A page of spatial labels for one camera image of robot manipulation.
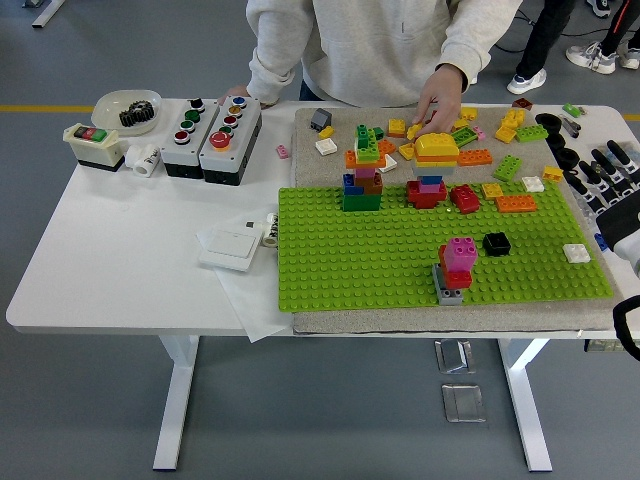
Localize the white bowl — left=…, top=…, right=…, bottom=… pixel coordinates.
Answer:
left=91, top=88, right=164, bottom=137

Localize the black square brick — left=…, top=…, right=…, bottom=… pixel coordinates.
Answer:
left=482, top=231, right=513, bottom=258

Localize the pink square brick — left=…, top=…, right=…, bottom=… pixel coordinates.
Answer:
left=443, top=252, right=475, bottom=274
left=446, top=235, right=480, bottom=265

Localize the red square brick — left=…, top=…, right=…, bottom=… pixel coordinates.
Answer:
left=437, top=244, right=474, bottom=291

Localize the emergency-stop button control box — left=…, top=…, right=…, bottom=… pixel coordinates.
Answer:
left=198, top=94, right=264, bottom=187

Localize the white red-green switch box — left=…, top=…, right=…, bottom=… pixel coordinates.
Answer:
left=63, top=122, right=126, bottom=173

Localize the green-based multicolour brick tower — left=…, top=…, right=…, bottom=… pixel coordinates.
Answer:
left=341, top=121, right=389, bottom=214

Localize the person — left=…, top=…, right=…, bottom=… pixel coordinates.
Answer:
left=564, top=0, right=640, bottom=76
left=217, top=0, right=524, bottom=136
left=506, top=0, right=576, bottom=96

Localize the black gear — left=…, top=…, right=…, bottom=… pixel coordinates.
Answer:
left=118, top=99, right=157, bottom=130

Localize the person's left hand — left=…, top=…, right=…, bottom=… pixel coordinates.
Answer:
left=412, top=63, right=464, bottom=135

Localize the white wall switch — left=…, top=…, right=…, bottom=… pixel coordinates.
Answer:
left=198, top=228, right=263, bottom=274

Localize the white paper sheet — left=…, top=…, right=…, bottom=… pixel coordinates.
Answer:
left=194, top=214, right=296, bottom=345

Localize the white table leg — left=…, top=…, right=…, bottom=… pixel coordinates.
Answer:
left=497, top=338, right=554, bottom=473
left=152, top=334, right=201, bottom=471

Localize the long light green brick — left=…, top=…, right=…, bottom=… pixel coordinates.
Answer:
left=492, top=154, right=524, bottom=182
left=514, top=123, right=550, bottom=144

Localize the green studded baseplate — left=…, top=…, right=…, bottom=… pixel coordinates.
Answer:
left=276, top=182, right=616, bottom=315

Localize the white table foot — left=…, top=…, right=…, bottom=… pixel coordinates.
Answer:
left=22, top=0, right=67, bottom=29

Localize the person's right hand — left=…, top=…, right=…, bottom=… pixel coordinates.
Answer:
left=217, top=83, right=279, bottom=108

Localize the metal hand tool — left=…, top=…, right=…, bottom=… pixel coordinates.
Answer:
left=558, top=114, right=583, bottom=140

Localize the white printed tube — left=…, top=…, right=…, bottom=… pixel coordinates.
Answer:
left=260, top=211, right=280, bottom=248

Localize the red-based yellow-domed brick tower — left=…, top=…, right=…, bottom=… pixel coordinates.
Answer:
left=405, top=132, right=461, bottom=210

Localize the grey-brown mat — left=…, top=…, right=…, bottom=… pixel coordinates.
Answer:
left=291, top=105, right=629, bottom=336

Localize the desk control panel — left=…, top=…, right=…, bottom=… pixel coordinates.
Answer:
left=583, top=338, right=626, bottom=353

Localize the white pipe tee fitting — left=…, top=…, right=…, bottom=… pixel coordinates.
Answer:
left=123, top=143, right=162, bottom=177

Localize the three-button control box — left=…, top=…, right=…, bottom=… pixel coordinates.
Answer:
left=159, top=98, right=221, bottom=180

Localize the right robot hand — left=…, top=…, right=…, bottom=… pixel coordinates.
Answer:
left=566, top=139, right=640, bottom=279

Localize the large red brick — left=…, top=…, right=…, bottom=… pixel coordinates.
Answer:
left=449, top=183, right=482, bottom=215

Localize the metal floor socket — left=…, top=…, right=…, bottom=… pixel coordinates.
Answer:
left=441, top=382, right=487, bottom=424
left=433, top=338, right=476, bottom=375

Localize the flat light green brick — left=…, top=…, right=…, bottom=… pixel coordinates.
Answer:
left=452, top=125, right=479, bottom=148

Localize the grey square brick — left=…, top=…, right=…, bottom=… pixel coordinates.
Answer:
left=431, top=263, right=465, bottom=307

